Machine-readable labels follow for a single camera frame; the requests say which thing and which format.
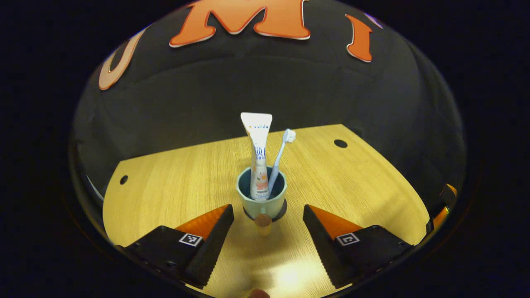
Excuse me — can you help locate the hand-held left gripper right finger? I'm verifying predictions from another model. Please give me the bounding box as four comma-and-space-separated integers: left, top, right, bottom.
302, 204, 414, 289

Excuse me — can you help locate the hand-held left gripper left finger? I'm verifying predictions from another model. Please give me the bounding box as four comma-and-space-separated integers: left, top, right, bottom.
116, 204, 235, 289

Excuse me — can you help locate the pale green cup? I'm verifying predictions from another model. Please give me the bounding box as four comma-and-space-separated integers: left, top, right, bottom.
236, 166, 288, 236

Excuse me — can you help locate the light blue toothbrush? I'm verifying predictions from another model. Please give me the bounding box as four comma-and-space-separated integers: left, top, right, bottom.
268, 128, 296, 193

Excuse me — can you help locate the white toothpaste tube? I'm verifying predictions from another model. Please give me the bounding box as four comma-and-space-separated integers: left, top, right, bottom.
241, 112, 273, 200

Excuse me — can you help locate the wooden desktop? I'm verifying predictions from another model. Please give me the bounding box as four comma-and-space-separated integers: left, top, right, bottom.
103, 124, 431, 298

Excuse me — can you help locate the black backdrop cloth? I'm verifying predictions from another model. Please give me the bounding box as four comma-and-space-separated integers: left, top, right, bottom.
70, 0, 468, 232

